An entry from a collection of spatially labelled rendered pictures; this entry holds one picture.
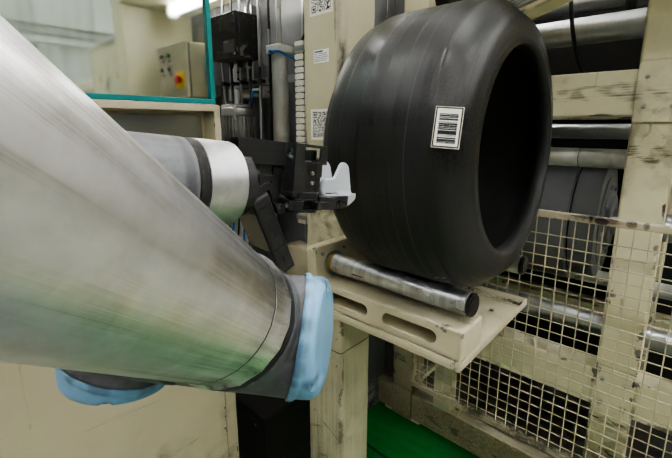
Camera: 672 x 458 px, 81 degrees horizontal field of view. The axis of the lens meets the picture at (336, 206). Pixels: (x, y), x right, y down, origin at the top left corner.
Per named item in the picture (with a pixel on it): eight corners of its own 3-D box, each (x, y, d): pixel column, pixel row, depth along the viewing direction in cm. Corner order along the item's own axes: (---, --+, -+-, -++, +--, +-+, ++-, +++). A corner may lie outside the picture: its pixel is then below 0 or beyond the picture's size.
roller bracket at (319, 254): (307, 285, 92) (306, 245, 90) (401, 247, 121) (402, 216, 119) (317, 289, 90) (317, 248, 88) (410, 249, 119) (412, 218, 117)
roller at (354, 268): (327, 274, 93) (324, 256, 92) (339, 266, 96) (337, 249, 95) (469, 322, 70) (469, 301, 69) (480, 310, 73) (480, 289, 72)
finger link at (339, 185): (372, 164, 56) (328, 161, 49) (369, 206, 56) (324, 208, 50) (355, 163, 58) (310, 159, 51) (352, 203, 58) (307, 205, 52)
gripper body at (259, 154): (334, 147, 48) (252, 137, 39) (328, 216, 49) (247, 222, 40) (292, 145, 53) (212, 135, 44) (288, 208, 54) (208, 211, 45)
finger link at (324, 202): (356, 197, 52) (308, 197, 45) (355, 208, 52) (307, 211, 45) (330, 193, 55) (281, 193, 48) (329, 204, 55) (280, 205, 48)
